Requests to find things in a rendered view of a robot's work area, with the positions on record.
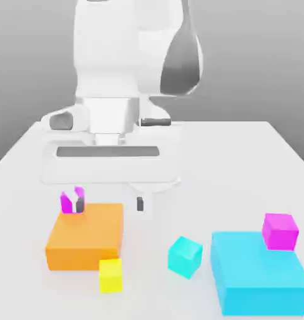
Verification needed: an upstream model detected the small cyan cube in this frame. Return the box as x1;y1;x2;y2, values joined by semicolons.
167;235;204;280

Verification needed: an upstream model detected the small magenta cube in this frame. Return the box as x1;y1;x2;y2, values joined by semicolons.
261;212;300;252
60;186;86;215

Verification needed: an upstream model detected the large orange box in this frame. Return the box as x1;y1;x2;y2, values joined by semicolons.
44;202;125;272

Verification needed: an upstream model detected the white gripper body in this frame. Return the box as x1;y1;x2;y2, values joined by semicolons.
40;126;183;195

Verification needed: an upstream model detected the small yellow cube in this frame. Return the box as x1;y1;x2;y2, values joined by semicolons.
99;258;124;294

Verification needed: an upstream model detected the large cyan box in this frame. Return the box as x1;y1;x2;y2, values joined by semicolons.
210;231;304;318

